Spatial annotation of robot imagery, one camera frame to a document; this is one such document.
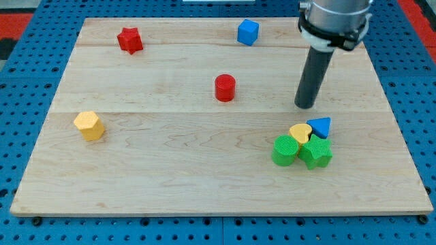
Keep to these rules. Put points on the red cylinder block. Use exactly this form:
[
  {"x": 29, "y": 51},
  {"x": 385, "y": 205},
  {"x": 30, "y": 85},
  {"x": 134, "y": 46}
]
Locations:
[{"x": 225, "y": 87}]

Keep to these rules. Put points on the light wooden board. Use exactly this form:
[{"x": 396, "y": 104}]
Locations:
[{"x": 170, "y": 148}]

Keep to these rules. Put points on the green cylinder block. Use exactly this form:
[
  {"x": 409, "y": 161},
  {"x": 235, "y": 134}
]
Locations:
[{"x": 285, "y": 150}]

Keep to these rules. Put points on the yellow heart block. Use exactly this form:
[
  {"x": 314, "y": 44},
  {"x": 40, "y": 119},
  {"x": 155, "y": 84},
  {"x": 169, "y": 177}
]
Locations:
[{"x": 300, "y": 132}]

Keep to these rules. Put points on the blue cube block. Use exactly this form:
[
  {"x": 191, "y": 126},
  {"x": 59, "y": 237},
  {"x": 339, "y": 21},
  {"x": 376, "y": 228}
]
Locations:
[{"x": 247, "y": 32}]

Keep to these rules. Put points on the blue triangle block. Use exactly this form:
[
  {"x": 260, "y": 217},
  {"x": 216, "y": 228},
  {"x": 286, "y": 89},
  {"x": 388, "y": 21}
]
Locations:
[{"x": 320, "y": 126}]

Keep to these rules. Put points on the green star block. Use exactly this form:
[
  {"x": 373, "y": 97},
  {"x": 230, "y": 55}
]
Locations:
[{"x": 316, "y": 152}]

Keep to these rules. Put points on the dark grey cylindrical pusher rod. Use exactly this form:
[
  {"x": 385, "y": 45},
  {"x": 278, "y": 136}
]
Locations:
[{"x": 315, "y": 68}]

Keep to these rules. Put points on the red star block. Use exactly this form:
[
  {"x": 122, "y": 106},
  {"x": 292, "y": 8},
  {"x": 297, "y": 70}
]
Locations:
[{"x": 130, "y": 40}]

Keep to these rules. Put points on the yellow hexagon block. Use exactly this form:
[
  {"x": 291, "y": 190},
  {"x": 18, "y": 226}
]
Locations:
[{"x": 90, "y": 125}]

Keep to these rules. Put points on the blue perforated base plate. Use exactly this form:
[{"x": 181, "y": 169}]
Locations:
[{"x": 399, "y": 47}]

